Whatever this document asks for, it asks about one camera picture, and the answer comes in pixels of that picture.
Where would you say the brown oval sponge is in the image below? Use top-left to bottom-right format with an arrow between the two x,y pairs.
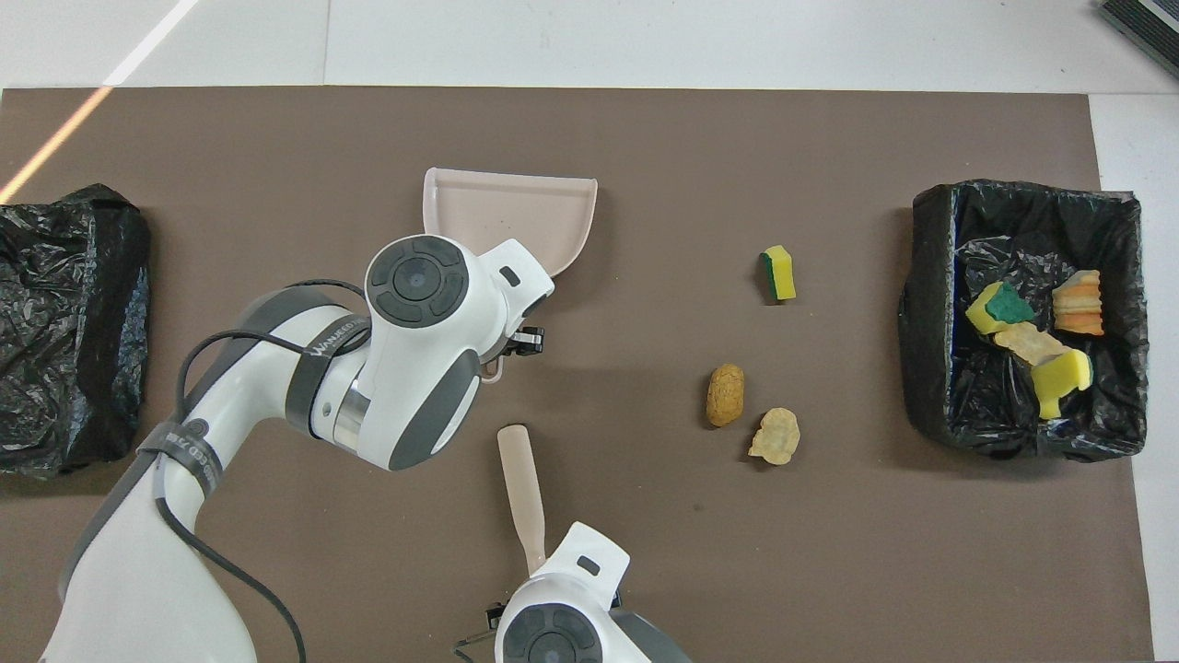
706,364 -> 746,428

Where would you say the yellow sponge chunk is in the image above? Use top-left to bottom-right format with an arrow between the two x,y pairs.
964,281 -> 1038,336

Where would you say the small yellow green sponge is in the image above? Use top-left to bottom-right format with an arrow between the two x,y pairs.
758,245 -> 798,304

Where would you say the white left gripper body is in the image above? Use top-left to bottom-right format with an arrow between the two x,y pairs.
484,238 -> 555,358

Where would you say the beige sponge scrap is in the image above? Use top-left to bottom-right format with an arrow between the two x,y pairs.
993,322 -> 1071,366
747,407 -> 801,466
1052,270 -> 1106,337

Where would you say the black bag lined bin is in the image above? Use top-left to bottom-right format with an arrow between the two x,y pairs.
900,179 -> 1150,463
0,183 -> 153,480

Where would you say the beige hand brush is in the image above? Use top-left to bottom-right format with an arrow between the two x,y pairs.
496,424 -> 551,576

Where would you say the brown table mat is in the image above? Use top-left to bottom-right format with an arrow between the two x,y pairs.
0,87 -> 1154,663

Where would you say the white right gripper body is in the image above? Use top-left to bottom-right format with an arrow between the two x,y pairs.
543,522 -> 632,604

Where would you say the notched yellow sponge piece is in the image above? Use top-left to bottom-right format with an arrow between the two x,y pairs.
1029,348 -> 1095,422

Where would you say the beige plastic dustpan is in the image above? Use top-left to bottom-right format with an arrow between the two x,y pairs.
422,167 -> 600,384

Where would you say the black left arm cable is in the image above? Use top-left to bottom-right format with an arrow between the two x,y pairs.
152,279 -> 369,663

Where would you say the grey ribbed device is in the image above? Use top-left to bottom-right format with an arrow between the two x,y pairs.
1096,0 -> 1179,79

